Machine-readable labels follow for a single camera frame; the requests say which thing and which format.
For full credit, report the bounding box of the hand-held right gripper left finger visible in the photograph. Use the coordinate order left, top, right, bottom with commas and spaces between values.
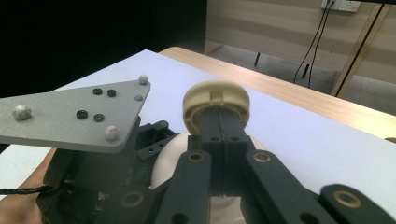
187, 107, 226, 198

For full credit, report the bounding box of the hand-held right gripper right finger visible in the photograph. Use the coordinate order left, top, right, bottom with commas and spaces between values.
219, 107, 255, 198

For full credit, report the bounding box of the clear bottle with cream lid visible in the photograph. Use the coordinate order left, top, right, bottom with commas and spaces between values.
150, 79, 267, 224

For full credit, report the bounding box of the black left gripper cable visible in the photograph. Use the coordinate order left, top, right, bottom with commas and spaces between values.
0, 185, 54, 196

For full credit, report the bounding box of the black wall cable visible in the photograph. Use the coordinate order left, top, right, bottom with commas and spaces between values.
293, 0, 332, 85
307, 0, 336, 89

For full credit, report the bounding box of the beige vertical post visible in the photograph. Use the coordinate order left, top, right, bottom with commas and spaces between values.
330, 3, 388, 98

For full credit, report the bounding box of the white wall socket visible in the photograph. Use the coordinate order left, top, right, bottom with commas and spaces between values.
320, 0, 362, 13

